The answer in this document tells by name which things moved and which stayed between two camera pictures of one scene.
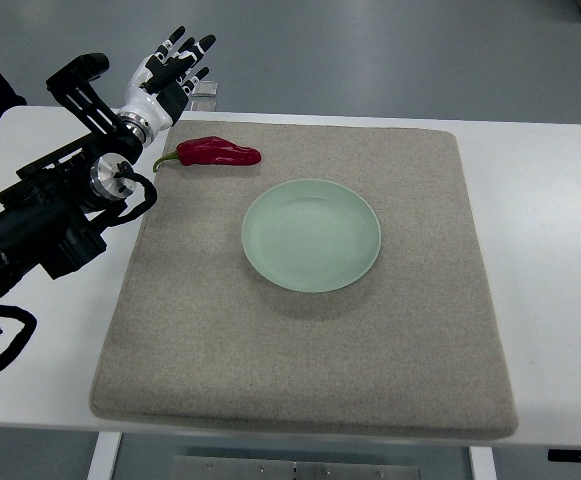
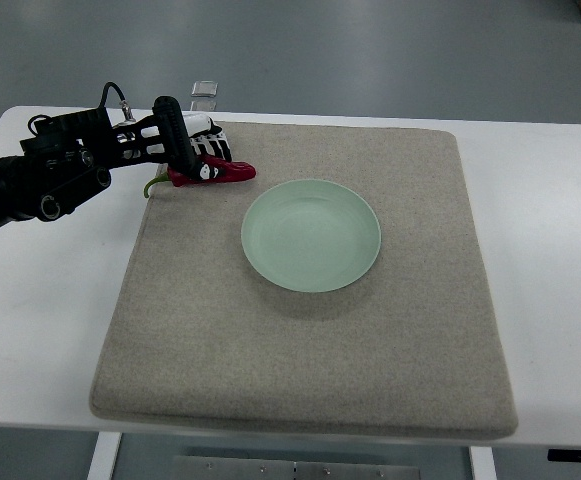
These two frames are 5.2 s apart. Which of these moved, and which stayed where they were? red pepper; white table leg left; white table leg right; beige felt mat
Moved: red pepper
Stayed: white table leg right; white table leg left; beige felt mat
